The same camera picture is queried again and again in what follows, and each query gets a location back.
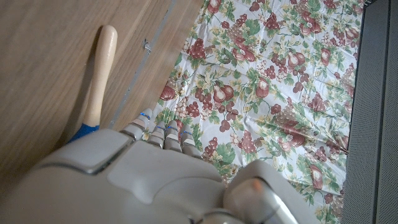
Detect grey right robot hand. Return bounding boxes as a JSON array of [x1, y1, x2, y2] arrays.
[[0, 108, 321, 224]]

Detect wooden stick with blue head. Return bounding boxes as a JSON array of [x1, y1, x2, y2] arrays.
[[67, 24, 119, 143]]

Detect floral fruit print backdrop cloth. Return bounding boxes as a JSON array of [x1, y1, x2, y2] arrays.
[[154, 0, 368, 224]]

